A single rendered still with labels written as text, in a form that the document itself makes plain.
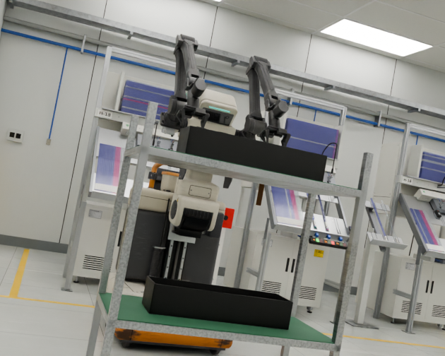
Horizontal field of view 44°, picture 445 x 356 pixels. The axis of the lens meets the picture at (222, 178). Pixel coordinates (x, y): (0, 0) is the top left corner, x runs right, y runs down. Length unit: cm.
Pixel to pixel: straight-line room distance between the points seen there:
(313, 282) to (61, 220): 269
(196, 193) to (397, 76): 488
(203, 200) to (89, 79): 343
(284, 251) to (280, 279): 24
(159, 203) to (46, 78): 322
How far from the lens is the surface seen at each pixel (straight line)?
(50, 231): 605
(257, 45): 661
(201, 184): 293
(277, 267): 482
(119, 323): 197
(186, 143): 205
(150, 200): 312
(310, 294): 499
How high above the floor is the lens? 79
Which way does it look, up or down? 3 degrees up
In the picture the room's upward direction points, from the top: 10 degrees clockwise
